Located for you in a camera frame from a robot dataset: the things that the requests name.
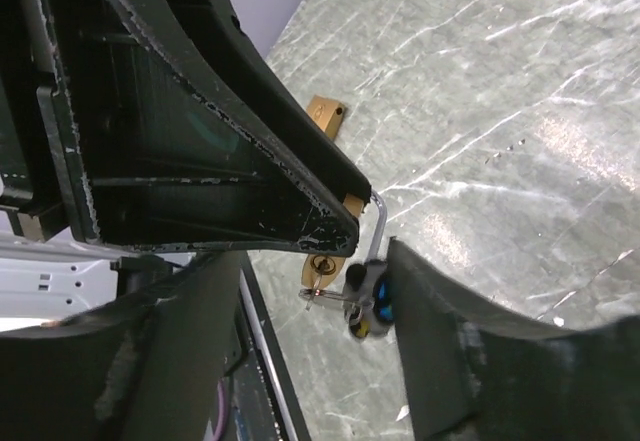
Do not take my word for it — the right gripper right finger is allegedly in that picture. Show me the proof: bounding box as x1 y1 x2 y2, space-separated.
387 240 639 440

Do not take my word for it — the small brass long-shackle padlock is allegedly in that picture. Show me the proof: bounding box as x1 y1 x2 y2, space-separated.
301 189 388 294

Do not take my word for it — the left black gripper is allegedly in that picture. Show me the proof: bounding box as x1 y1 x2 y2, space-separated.
1 0 95 241

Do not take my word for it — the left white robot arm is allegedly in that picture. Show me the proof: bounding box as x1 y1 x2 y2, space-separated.
1 0 372 324

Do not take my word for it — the large brass padlock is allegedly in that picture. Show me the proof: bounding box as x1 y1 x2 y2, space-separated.
306 95 346 141

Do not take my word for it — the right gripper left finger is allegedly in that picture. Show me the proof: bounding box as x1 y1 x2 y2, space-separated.
1 252 240 440

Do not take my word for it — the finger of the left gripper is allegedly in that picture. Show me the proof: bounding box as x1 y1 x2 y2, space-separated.
34 0 372 257

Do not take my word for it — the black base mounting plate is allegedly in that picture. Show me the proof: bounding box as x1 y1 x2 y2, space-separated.
211 254 311 441

